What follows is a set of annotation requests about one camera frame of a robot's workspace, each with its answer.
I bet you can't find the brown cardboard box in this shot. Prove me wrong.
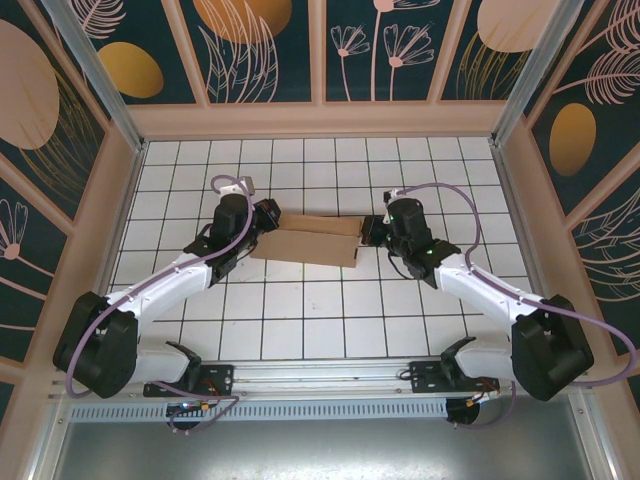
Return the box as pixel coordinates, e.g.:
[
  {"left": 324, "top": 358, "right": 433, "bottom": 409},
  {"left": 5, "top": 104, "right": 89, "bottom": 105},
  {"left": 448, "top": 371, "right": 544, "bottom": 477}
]
[{"left": 251, "top": 213, "right": 366, "bottom": 271}]

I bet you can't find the small circuit board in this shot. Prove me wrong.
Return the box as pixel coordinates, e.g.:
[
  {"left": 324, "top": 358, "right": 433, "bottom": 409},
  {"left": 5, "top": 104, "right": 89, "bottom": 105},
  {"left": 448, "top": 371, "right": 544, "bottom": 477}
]
[{"left": 167, "top": 399, "right": 214, "bottom": 417}]

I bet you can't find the grey metal plate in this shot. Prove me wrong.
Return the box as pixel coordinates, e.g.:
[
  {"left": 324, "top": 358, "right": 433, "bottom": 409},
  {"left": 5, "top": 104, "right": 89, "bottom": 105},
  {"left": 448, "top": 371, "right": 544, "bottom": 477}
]
[{"left": 29, "top": 394, "right": 619, "bottom": 480}]

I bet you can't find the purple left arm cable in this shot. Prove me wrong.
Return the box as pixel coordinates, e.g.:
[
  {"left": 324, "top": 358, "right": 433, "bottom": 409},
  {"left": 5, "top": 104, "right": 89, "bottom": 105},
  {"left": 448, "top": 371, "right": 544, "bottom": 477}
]
[{"left": 64, "top": 174, "right": 251, "bottom": 436}]

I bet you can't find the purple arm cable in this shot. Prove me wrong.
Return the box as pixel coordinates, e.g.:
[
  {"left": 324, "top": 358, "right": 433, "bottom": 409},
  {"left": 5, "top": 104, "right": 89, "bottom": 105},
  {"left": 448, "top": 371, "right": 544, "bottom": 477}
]
[
  {"left": 392, "top": 182, "right": 632, "bottom": 431},
  {"left": 64, "top": 174, "right": 251, "bottom": 436}
]

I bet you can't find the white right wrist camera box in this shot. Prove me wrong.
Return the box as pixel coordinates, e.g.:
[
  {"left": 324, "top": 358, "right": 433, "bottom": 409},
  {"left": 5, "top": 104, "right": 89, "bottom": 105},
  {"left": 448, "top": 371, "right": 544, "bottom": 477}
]
[{"left": 381, "top": 188, "right": 402, "bottom": 225}]

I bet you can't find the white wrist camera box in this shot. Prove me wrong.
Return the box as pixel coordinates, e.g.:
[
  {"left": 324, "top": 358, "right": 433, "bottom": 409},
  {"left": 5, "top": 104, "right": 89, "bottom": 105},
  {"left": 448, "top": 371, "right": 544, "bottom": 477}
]
[
  {"left": 381, "top": 188, "right": 402, "bottom": 225},
  {"left": 218, "top": 175, "right": 256, "bottom": 197}
]

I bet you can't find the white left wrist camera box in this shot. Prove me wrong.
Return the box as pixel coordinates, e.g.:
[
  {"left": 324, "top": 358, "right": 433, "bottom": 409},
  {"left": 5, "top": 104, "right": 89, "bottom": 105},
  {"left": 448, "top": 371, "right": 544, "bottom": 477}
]
[{"left": 218, "top": 175, "right": 256, "bottom": 197}]

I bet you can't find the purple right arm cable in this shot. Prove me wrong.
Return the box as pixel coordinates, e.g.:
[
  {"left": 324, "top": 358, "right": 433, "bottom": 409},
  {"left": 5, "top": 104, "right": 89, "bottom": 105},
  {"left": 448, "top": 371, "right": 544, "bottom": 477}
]
[{"left": 392, "top": 182, "right": 632, "bottom": 431}]

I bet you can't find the aluminium mounting rail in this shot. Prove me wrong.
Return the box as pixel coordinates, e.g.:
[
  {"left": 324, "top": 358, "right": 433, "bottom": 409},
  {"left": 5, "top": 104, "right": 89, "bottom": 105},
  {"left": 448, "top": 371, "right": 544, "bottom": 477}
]
[{"left": 47, "top": 353, "right": 597, "bottom": 401}]

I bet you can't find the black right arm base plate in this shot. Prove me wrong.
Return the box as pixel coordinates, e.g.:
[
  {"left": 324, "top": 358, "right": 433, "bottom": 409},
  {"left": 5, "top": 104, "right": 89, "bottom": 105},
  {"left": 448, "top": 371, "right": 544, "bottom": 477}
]
[{"left": 408, "top": 360, "right": 501, "bottom": 396}]

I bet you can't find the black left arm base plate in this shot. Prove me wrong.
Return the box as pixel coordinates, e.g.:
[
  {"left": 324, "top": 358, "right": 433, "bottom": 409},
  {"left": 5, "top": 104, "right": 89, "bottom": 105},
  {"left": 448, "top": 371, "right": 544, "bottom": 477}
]
[{"left": 143, "top": 363, "right": 236, "bottom": 399}]

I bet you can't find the aluminium frame post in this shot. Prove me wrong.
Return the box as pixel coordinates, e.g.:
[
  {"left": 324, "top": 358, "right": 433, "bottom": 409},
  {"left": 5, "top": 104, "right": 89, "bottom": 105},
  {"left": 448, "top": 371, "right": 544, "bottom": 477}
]
[
  {"left": 489, "top": 0, "right": 576, "bottom": 149},
  {"left": 39, "top": 0, "right": 147, "bottom": 154}
]

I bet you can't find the grey slotted cable duct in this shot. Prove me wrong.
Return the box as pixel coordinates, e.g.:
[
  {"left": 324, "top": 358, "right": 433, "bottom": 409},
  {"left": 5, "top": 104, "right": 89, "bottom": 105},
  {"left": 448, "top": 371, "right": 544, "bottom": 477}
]
[{"left": 68, "top": 398, "right": 450, "bottom": 422}]

